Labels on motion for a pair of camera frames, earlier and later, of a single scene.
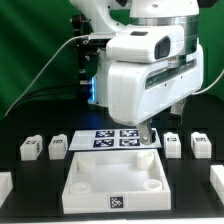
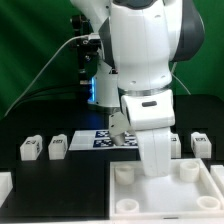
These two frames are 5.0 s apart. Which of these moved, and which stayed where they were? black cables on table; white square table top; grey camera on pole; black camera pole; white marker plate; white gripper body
Moved: white square table top; white gripper body
Stayed: grey camera on pole; black cables on table; black camera pole; white marker plate
